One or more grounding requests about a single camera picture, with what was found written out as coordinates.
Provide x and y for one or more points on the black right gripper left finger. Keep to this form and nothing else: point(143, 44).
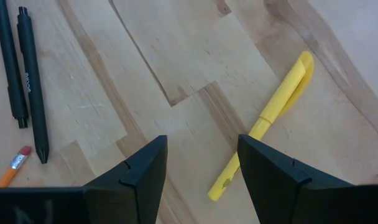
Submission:
point(136, 193)

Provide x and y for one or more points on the black pen with white print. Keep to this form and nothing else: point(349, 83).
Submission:
point(33, 93)

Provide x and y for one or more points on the yellow highlighter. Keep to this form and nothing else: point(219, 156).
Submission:
point(279, 99)

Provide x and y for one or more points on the orange pencil with pink eraser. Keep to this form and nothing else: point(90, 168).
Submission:
point(8, 175)

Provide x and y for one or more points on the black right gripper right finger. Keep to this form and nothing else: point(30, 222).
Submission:
point(276, 193)

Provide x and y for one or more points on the slim black pen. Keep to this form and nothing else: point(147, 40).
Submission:
point(10, 62)

